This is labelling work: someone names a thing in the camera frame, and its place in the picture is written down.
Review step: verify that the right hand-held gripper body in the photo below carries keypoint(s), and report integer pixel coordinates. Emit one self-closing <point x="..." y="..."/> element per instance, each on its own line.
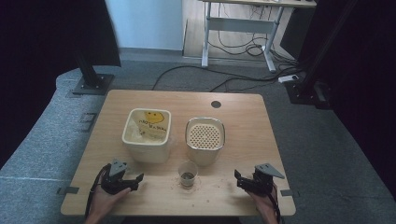
<point x="261" y="182"/>

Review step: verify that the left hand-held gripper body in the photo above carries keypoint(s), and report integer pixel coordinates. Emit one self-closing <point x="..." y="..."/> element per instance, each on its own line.
<point x="114" y="182"/>

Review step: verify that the person's right hand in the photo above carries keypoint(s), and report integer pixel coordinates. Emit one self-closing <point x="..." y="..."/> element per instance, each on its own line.
<point x="264" y="203"/>

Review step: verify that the person's left hand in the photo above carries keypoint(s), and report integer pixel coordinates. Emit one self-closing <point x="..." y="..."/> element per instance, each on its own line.
<point x="104" y="202"/>

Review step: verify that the cream plastic bin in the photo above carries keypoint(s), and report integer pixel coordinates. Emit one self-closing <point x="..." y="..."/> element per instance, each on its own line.
<point x="146" y="152"/>

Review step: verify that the scattered tea crumbs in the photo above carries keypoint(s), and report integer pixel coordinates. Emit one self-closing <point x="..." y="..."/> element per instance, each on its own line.
<point x="174" y="186"/>

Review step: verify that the cream container with perforated strainer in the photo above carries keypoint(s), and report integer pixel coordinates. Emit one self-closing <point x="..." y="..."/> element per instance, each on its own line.
<point x="205" y="157"/>

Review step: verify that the small clear glass cup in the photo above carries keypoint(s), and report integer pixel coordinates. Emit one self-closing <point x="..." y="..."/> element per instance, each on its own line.
<point x="187" y="174"/>

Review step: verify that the clear bag with yellow face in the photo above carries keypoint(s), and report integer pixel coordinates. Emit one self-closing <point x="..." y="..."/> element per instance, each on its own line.
<point x="149" y="126"/>

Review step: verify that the dark table grommet cover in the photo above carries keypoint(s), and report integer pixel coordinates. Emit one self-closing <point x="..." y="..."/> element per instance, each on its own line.
<point x="215" y="104"/>

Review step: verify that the white power strip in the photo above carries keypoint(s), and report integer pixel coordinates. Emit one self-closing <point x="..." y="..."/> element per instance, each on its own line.
<point x="288" y="78"/>

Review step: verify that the black curtain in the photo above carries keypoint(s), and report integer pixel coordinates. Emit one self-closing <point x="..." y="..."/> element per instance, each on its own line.
<point x="46" y="46"/>
<point x="367" y="77"/>

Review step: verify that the black stand with base plate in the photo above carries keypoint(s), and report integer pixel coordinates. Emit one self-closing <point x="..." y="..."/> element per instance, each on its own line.
<point x="306" y="90"/>
<point x="91" y="79"/>

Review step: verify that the white desk frame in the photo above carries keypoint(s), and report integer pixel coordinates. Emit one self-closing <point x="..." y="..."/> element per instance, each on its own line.
<point x="239" y="25"/>

